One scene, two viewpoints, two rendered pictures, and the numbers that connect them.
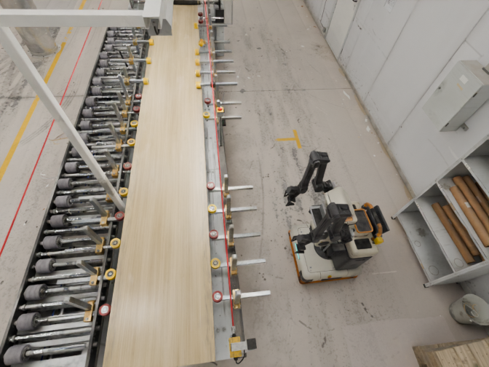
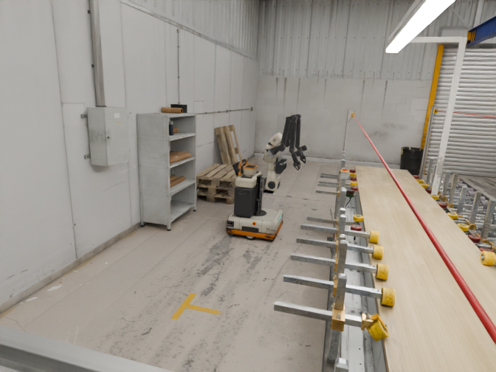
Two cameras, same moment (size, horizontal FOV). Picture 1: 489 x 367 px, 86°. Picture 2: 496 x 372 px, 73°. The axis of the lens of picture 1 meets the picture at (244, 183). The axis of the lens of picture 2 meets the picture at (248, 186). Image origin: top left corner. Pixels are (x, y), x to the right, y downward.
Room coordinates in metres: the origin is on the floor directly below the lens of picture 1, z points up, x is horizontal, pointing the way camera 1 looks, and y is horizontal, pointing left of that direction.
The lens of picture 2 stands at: (5.12, 0.89, 1.83)
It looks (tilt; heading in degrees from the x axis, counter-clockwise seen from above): 15 degrees down; 207
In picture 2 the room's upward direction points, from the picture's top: 2 degrees clockwise
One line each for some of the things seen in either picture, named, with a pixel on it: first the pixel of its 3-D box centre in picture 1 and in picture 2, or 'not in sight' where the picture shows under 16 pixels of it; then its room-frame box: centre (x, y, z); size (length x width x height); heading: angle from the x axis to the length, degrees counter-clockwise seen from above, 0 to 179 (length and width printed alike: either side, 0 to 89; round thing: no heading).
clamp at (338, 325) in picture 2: not in sight; (338, 315); (3.82, 0.69, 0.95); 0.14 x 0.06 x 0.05; 12
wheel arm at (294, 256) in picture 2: (215, 61); (335, 263); (3.36, 0.57, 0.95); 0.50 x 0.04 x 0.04; 102
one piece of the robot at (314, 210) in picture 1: (320, 221); (280, 164); (1.06, -0.69, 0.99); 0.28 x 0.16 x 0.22; 12
